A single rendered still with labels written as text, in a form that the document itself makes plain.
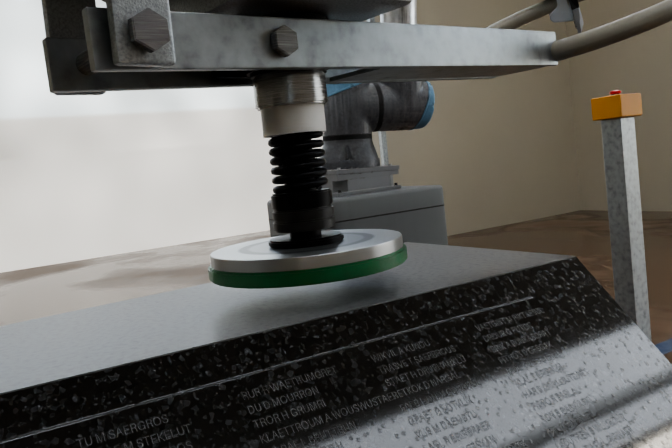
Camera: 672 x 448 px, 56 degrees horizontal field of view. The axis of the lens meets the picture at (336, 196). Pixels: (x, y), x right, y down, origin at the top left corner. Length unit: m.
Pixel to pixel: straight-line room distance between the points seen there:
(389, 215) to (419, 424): 1.22
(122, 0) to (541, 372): 0.51
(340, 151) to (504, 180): 6.04
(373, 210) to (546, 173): 6.70
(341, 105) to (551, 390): 1.32
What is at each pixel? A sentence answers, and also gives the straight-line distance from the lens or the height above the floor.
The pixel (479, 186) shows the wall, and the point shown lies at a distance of 7.51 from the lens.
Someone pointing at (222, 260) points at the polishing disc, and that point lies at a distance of 0.65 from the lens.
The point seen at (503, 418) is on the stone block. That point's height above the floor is 0.70.
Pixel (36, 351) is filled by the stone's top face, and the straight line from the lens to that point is 0.65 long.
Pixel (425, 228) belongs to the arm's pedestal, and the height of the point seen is 0.73.
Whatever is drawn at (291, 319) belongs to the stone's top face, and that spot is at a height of 0.80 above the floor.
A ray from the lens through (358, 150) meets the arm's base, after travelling 1.84.
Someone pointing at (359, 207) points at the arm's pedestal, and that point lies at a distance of 1.70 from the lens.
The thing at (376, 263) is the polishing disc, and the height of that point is 0.84.
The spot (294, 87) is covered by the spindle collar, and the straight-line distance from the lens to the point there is 0.67.
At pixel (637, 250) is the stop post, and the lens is 2.47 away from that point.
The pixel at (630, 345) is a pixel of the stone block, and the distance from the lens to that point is 0.77.
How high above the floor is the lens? 0.95
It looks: 3 degrees down
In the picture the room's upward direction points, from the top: 6 degrees counter-clockwise
